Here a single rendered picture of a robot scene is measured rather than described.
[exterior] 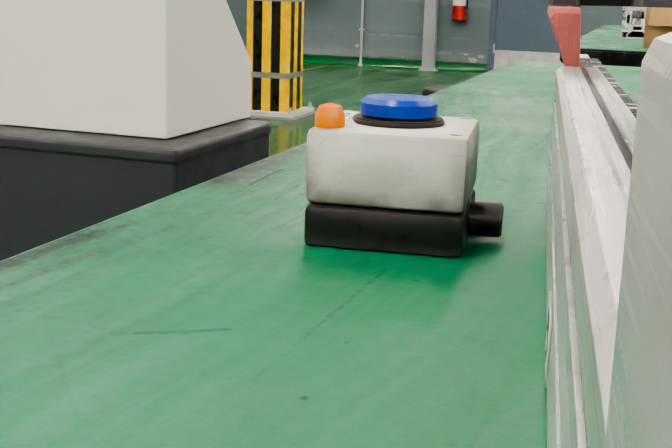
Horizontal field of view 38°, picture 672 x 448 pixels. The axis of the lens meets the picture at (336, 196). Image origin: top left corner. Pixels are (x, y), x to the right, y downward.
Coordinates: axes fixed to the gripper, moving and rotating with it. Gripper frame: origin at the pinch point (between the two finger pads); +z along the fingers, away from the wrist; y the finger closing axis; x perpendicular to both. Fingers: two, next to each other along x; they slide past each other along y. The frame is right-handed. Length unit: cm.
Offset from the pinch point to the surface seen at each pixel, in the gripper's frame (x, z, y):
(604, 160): -40.5, -2.7, -4.2
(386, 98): -17.9, -1.8, -13.7
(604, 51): 196, 5, 8
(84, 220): 6.0, 12.1, -42.9
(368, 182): -20.7, 2.1, -14.0
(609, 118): -30.7, -2.7, -3.5
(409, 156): -20.7, 0.7, -12.1
